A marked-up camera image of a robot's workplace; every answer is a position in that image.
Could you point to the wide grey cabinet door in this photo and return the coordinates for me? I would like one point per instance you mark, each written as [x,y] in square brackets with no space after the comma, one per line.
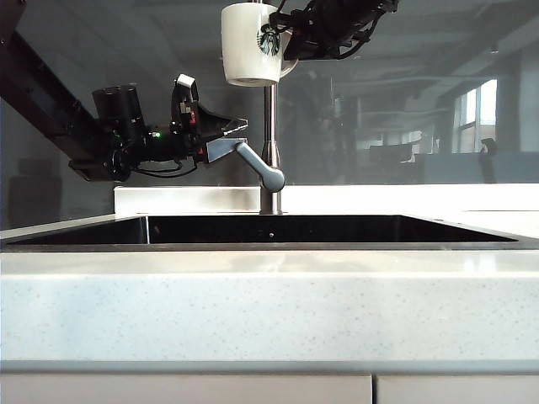
[185,391]

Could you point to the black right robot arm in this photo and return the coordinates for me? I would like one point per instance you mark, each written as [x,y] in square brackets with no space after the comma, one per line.
[385,5]

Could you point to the steel gooseneck faucet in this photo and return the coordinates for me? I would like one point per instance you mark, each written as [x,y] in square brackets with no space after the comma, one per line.
[270,118]

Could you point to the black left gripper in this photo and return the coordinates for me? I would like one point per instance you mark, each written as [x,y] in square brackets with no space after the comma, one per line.
[177,143]

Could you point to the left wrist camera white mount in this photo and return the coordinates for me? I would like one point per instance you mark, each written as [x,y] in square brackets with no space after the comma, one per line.
[185,101]

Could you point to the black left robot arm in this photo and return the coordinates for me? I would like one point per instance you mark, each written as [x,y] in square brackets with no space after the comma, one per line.
[46,97]

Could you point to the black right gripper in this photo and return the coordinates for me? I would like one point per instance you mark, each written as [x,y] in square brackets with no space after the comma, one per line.
[328,29]

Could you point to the white Starbucks logo mug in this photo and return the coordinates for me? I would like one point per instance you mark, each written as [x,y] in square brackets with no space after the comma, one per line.
[244,42]

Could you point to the narrow grey cabinet door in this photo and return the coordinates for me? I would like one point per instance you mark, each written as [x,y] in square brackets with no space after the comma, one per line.
[459,391]

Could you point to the black undermount sink basin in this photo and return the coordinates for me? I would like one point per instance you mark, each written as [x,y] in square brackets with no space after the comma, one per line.
[295,232]

